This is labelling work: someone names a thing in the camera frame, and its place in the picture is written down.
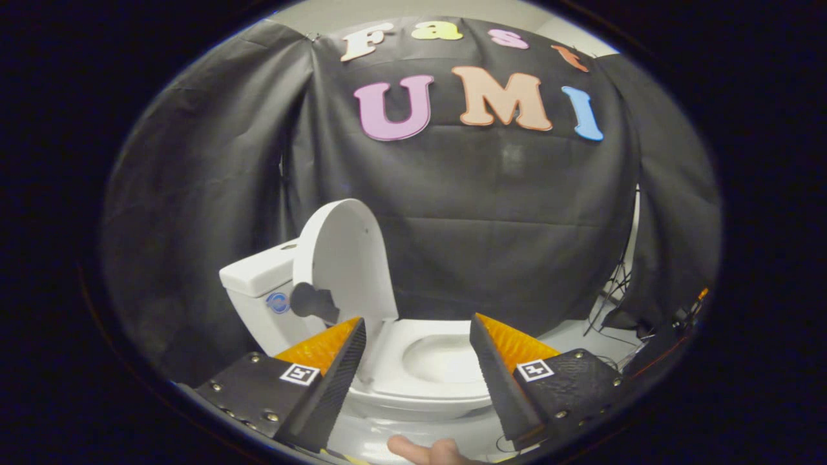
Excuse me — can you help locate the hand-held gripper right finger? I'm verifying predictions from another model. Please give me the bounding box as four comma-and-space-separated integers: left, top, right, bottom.
469, 313, 624, 451

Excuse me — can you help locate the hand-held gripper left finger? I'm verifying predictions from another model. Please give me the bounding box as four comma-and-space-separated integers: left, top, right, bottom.
194, 316, 367, 463

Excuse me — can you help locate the white toilet lid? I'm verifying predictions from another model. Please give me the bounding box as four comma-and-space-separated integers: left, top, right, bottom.
290, 198, 400, 331

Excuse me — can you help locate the white toilet seat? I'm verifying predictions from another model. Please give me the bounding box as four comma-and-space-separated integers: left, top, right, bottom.
357, 319, 495, 402

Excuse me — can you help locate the white ceramic toilet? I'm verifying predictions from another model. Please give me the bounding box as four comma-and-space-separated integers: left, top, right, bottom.
218, 239, 497, 424

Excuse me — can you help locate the black backdrop cloth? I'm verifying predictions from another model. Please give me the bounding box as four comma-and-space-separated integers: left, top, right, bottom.
102, 16, 723, 388

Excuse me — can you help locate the dark cloth covered stand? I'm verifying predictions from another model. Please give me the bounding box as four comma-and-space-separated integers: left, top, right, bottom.
622, 315, 698, 383

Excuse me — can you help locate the bundle of floor cables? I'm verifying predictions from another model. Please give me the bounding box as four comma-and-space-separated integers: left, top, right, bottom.
583, 258, 648, 340

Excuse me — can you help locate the red cable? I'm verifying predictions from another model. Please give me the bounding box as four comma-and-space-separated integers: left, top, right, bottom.
636, 335, 691, 364

